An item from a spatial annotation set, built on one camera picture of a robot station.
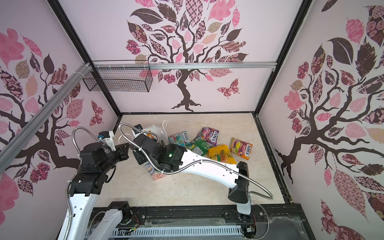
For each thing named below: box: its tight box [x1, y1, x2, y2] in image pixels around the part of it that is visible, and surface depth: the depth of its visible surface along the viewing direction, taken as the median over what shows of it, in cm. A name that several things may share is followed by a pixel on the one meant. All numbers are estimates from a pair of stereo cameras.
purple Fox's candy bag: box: [197, 127, 220, 146], surface depth 105 cm
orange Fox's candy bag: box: [229, 137, 253, 161], surface depth 97 cm
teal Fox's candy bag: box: [167, 131, 191, 148], surface depth 102 cm
